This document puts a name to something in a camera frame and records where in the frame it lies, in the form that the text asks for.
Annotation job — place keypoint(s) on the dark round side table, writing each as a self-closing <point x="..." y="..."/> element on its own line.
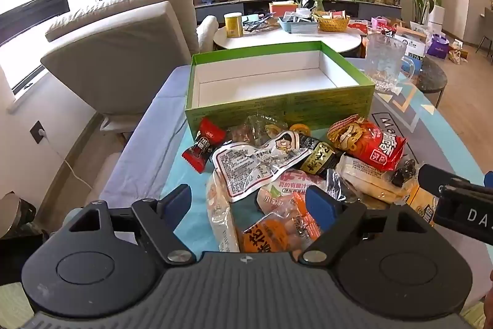
<point x="433" y="78"/>

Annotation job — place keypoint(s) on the tall leafy floor plant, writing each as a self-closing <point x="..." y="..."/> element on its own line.
<point x="421" y="1"/>

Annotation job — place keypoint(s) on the black snack bar packet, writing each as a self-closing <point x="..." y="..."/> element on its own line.
<point x="317" y="157"/>

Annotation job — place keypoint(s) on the yellow can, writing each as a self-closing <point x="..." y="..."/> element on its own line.
<point x="234" y="26"/>

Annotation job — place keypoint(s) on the clear plastic cup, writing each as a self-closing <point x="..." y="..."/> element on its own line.
<point x="374" y="31"/>

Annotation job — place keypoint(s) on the white cartoon face snack packet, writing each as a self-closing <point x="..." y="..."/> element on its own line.
<point x="250" y="165"/>

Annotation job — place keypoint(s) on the lavender cloth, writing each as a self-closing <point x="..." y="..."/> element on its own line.
<point x="138" y="144"/>

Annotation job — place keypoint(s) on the pink gift bag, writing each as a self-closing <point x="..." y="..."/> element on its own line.
<point x="380" y="23"/>

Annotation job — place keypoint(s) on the dark bin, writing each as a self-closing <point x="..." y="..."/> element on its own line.
<point x="17" y="221"/>

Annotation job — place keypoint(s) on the dark television cabinet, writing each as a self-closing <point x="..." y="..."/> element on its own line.
<point x="219" y="11"/>

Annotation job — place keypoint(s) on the orange snack packet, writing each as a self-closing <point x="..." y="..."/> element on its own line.
<point x="273" y="234"/>

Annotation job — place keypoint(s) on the pink drink pouch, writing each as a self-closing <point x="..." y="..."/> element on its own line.
<point x="287" y="186"/>

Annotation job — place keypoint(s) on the yellow woven basket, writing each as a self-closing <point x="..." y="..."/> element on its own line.
<point x="333" y="24"/>

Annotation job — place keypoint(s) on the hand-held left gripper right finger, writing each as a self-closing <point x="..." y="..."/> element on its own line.
<point x="320" y="206"/>

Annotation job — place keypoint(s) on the wall socket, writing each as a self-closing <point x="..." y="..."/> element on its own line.
<point x="39" y="131"/>

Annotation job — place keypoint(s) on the yellow packet with black label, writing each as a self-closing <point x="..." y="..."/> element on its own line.
<point x="421" y="203"/>

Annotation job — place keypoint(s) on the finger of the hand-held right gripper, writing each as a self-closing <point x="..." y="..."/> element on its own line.
<point x="439" y="178"/>

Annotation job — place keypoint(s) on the round white coffee table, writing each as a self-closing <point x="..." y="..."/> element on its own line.
<point x="262" y="40"/>

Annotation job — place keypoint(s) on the beige recliner sofa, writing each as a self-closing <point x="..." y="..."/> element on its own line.
<point x="123" y="51"/>

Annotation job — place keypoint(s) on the orange jelly cup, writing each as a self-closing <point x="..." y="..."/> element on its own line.
<point x="299" y="129"/>

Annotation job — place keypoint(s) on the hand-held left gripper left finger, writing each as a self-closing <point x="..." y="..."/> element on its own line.
<point x="178" y="202"/>

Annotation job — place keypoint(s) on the purple gift bag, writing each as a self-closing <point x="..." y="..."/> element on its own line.
<point x="438" y="47"/>

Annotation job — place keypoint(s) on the cream snack packet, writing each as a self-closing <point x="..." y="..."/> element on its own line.
<point x="366" y="178"/>

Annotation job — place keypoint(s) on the green cardboard box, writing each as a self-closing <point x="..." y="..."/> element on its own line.
<point x="269" y="109"/>

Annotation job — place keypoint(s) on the red noodle snack packet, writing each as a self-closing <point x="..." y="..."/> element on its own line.
<point x="369" y="144"/>

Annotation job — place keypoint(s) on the white air purifier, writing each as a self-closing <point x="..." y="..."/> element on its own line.
<point x="436" y="18"/>

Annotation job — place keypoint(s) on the glass mug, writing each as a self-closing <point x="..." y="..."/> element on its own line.
<point x="383" y="61"/>

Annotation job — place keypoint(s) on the orange tissue box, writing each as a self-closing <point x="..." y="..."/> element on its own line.
<point x="283" y="10"/>

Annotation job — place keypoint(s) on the pale long snack packet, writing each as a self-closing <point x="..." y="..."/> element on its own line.
<point x="221" y="215"/>

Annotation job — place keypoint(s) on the clear packet of dark candies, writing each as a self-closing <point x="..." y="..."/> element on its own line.
<point x="404" y="173"/>

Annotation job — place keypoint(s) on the dark red candy packet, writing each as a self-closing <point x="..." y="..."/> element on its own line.
<point x="200" y="149"/>

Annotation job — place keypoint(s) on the blue plastic tray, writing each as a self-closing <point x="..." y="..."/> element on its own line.
<point x="298" y="26"/>

